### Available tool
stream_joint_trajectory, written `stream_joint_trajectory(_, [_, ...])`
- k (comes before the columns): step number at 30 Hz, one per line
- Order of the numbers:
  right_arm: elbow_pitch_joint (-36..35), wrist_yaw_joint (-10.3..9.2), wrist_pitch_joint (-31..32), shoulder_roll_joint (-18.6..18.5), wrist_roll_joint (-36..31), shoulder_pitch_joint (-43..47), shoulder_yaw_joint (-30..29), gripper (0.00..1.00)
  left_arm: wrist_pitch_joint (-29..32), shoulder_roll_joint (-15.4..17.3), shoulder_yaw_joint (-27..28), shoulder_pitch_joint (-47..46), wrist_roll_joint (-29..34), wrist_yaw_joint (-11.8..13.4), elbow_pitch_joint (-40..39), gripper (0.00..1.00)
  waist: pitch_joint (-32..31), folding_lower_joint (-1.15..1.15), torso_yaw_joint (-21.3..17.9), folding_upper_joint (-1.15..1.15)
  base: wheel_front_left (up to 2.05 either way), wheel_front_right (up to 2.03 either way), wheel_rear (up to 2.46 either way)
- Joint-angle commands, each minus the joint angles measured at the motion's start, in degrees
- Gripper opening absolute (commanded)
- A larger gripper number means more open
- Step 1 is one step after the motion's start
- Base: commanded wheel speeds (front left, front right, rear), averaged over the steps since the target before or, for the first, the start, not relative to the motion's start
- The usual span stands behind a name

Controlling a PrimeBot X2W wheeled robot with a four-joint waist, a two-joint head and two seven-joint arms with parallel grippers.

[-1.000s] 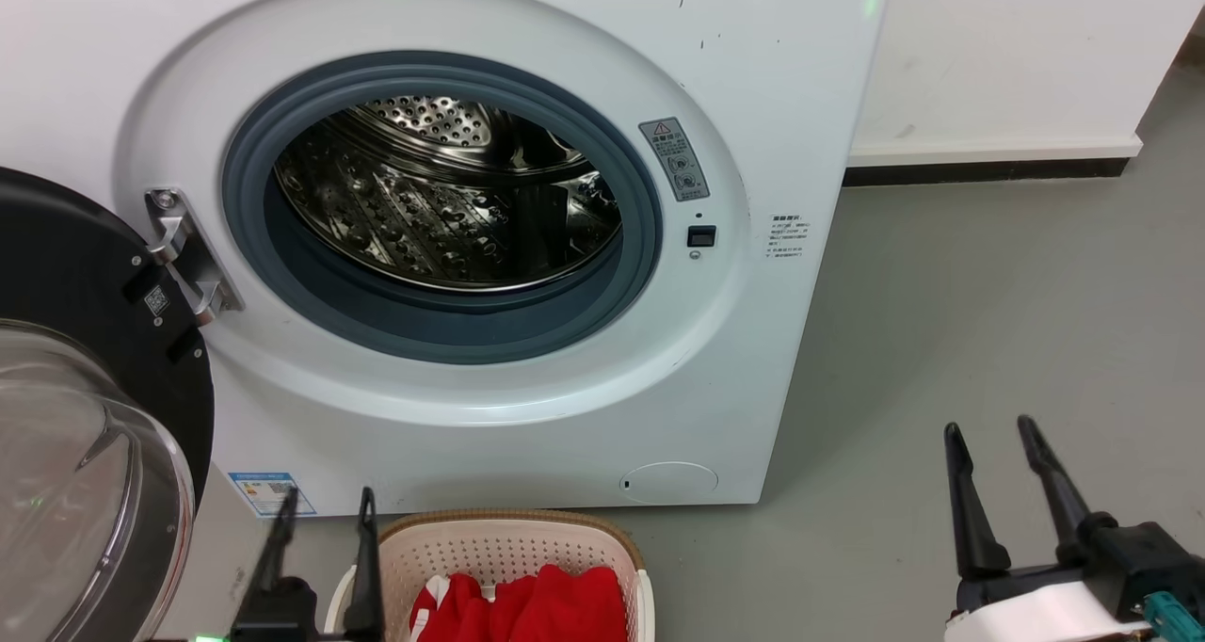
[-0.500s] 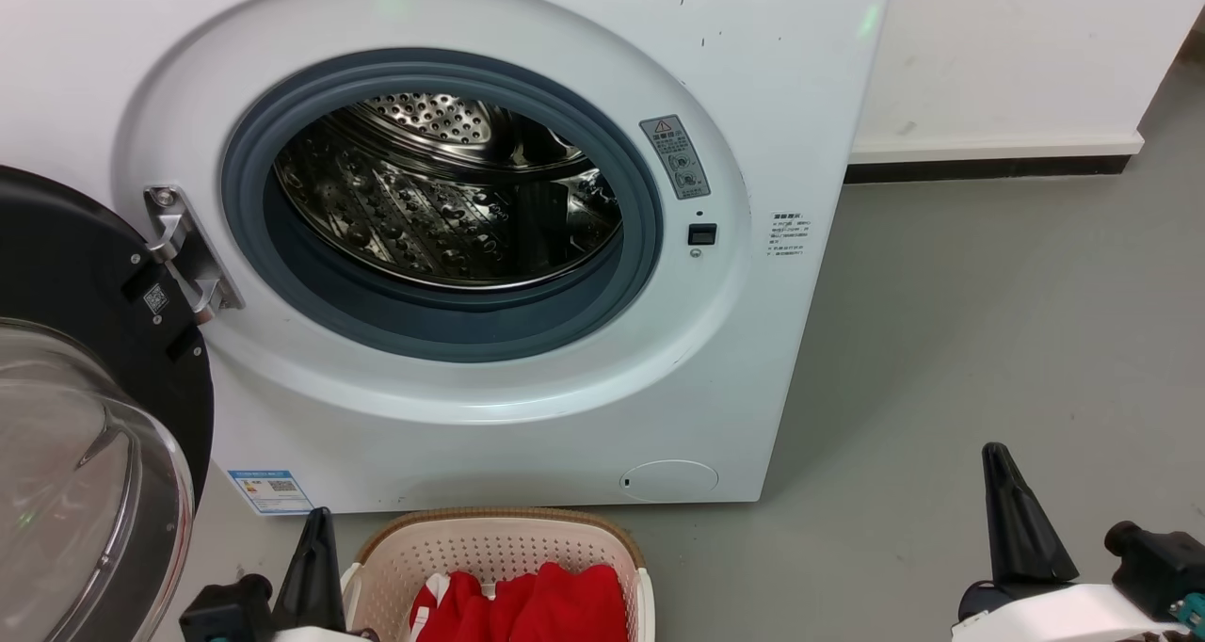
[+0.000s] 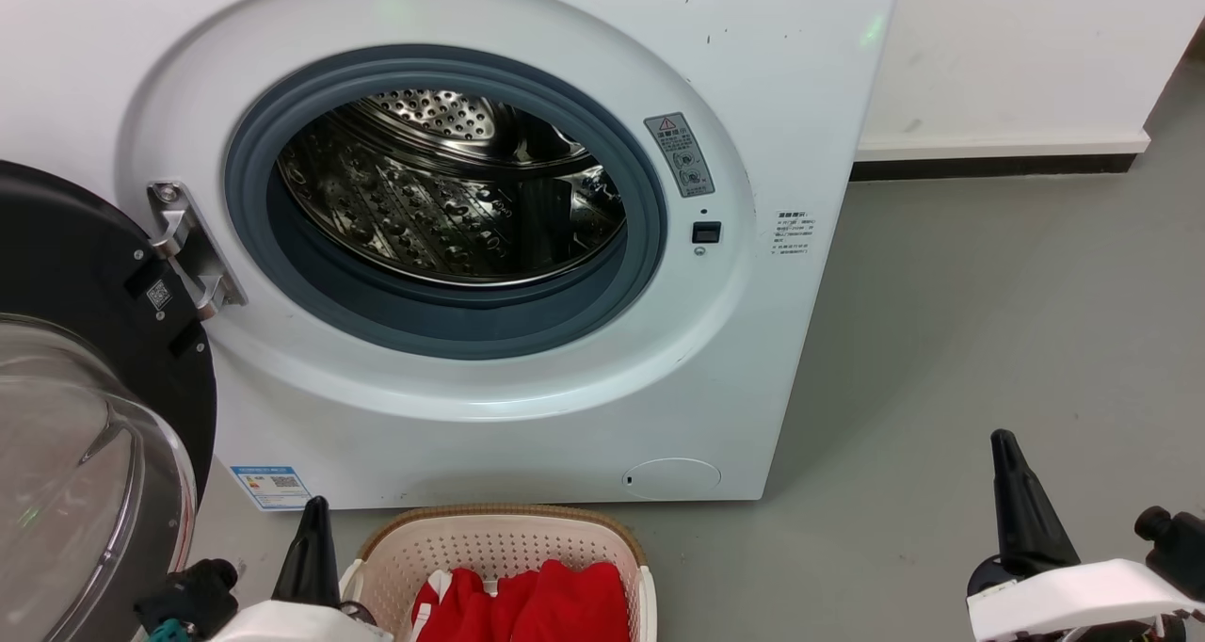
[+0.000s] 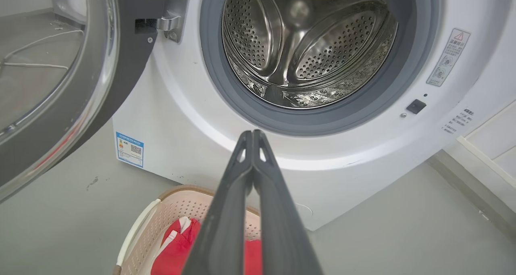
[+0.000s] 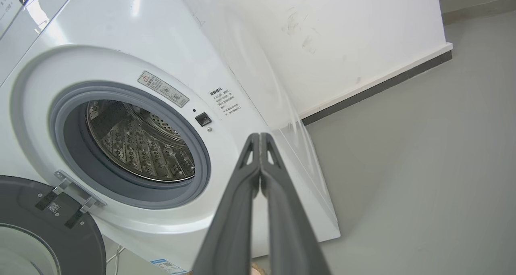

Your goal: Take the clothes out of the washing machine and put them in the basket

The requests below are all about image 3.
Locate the white front-load washing machine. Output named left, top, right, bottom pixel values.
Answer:
left=0, top=0, right=902, bottom=512

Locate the black glass washer door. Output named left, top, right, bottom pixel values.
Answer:
left=0, top=160, right=217, bottom=642

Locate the silver door hinge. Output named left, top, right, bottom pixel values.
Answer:
left=146, top=181, right=248, bottom=321

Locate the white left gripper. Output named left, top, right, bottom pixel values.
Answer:
left=212, top=496, right=392, bottom=642

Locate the grey warning sticker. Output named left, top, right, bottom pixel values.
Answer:
left=644, top=112, right=716, bottom=199

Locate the stainless steel washing machine drum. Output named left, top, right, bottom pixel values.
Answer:
left=276, top=89, right=628, bottom=288

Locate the blue energy label sticker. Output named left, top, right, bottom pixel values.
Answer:
left=231, top=465, right=312, bottom=512

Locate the red garment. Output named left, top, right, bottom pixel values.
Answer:
left=410, top=559, right=632, bottom=642

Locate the white and black baseboard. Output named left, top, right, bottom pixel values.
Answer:
left=852, top=131, right=1151, bottom=182

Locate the grey rubber door gasket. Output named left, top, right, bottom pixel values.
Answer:
left=224, top=44, right=667, bottom=361

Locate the round filter cover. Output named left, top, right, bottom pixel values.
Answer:
left=621, top=457, right=722, bottom=502

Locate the cream perforated laundry basket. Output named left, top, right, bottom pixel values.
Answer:
left=339, top=504, right=657, bottom=642

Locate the small text label sticker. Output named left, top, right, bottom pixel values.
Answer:
left=772, top=211, right=816, bottom=256

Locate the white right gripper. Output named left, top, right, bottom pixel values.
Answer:
left=967, top=429, right=1205, bottom=642

